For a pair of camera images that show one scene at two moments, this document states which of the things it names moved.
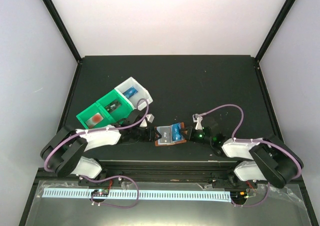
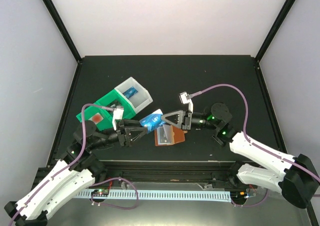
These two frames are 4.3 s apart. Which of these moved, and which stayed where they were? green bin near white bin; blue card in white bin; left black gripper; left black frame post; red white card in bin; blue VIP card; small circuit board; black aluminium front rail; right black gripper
Moved: right black gripper; left black gripper; blue VIP card
Stayed: black aluminium front rail; small circuit board; green bin near white bin; blue card in white bin; left black frame post; red white card in bin
